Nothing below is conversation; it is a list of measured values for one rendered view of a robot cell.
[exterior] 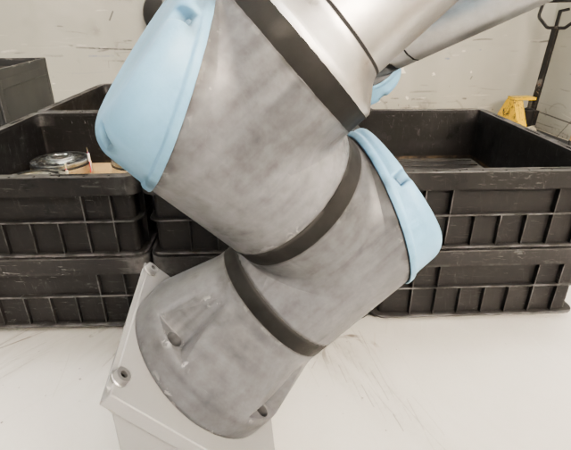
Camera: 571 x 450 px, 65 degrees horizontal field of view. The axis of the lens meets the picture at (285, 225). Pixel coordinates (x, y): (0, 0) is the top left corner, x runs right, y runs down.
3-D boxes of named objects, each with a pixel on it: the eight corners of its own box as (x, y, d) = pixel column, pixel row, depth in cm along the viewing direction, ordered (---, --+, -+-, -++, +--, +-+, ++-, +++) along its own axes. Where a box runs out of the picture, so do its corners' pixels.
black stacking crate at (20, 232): (148, 263, 59) (136, 180, 54) (-87, 269, 57) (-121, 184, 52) (192, 169, 94) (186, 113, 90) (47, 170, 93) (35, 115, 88)
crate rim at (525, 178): (620, 187, 57) (625, 169, 56) (384, 191, 56) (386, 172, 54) (481, 120, 93) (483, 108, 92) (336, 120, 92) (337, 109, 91)
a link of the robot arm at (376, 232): (351, 370, 36) (488, 262, 33) (234, 294, 29) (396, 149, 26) (309, 278, 46) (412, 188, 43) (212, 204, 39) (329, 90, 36)
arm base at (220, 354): (263, 475, 35) (360, 402, 33) (109, 360, 31) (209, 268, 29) (265, 356, 49) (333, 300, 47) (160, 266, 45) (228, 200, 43)
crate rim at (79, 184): (138, 195, 54) (136, 176, 53) (-118, 199, 53) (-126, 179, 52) (188, 122, 90) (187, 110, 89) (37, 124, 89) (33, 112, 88)
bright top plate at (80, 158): (74, 170, 79) (74, 167, 78) (19, 170, 79) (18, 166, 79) (99, 154, 88) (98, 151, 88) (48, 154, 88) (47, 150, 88)
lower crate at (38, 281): (159, 332, 63) (148, 257, 58) (-61, 338, 62) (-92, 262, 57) (197, 216, 99) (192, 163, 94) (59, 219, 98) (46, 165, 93)
